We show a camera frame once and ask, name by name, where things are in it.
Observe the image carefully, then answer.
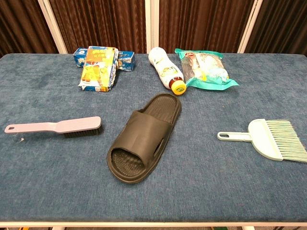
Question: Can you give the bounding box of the black rubber slipper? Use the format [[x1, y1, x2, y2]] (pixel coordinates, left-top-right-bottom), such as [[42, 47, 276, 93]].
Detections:
[[106, 93, 182, 184]]

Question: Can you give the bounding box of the white partition post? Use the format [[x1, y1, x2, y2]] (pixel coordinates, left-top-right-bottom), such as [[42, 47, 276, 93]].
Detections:
[[37, 0, 69, 54], [237, 0, 264, 54], [145, 0, 160, 54]]

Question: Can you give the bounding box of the blue snack box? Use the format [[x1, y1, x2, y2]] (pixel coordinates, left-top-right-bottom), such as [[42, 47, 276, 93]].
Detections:
[[73, 47, 136, 72]]

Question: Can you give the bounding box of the mint green hand broom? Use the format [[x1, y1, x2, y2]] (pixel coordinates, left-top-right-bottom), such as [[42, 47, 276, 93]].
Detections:
[[217, 118, 307, 164]]

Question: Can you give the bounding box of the green plastic snack bag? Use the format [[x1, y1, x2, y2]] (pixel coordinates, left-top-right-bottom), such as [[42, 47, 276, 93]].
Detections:
[[174, 48, 240, 92]]

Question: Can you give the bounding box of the blue fabric table cover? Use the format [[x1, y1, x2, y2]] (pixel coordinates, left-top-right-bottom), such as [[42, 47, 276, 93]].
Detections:
[[0, 53, 307, 223]]

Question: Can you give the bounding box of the white bottle yellow cap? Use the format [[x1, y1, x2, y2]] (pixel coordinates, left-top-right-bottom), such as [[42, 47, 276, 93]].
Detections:
[[148, 46, 187, 96]]

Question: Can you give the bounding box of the yellow snack box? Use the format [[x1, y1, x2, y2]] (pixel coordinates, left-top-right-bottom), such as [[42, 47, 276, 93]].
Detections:
[[78, 46, 119, 92]]

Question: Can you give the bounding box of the brown curtain panel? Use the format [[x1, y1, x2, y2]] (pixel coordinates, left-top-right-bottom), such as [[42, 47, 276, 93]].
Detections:
[[49, 0, 147, 54], [158, 0, 255, 54], [0, 0, 59, 58], [244, 0, 307, 55]]

